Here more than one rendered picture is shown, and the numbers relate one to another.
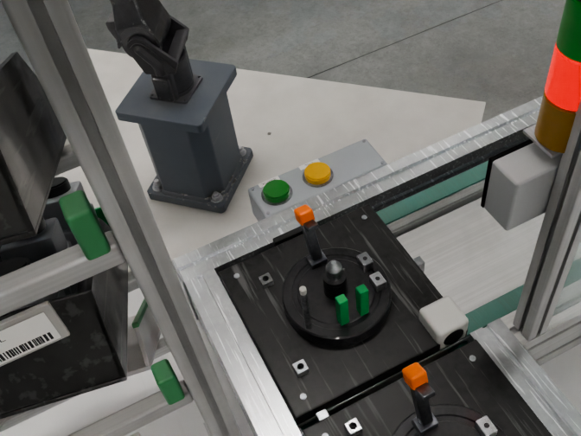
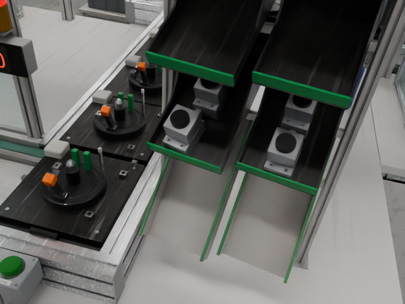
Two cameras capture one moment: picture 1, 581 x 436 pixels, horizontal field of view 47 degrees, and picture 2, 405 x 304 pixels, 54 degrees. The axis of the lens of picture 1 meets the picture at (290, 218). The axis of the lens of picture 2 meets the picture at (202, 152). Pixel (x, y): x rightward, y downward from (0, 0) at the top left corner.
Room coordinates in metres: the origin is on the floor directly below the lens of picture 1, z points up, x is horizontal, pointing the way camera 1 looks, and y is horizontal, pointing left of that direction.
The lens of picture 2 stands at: (0.87, 0.50, 1.61)
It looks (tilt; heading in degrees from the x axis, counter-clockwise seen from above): 40 degrees down; 210
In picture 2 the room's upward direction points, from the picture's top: 6 degrees clockwise
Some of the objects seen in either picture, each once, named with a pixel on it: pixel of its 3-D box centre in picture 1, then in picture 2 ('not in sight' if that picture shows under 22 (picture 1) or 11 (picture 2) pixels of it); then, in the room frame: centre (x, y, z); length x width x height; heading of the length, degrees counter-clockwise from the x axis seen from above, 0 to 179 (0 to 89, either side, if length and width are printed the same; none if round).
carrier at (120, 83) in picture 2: not in sight; (150, 69); (0.01, -0.21, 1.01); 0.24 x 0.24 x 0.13; 20
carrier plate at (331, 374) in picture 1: (336, 302); (75, 190); (0.48, -0.04, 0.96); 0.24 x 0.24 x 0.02; 20
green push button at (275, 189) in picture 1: (277, 193); (11, 267); (0.69, 0.01, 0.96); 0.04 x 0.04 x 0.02
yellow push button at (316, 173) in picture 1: (317, 175); not in sight; (0.71, -0.05, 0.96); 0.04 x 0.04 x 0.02
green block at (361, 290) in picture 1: (362, 300); (76, 158); (0.44, -0.07, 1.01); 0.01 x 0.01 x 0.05; 20
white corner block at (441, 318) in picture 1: (443, 323); (57, 151); (0.42, -0.17, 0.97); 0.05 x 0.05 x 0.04; 20
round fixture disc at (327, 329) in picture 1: (335, 294); (74, 184); (0.48, -0.04, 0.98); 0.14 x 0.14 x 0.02
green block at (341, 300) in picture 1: (341, 310); (87, 161); (0.43, -0.04, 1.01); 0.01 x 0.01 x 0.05; 20
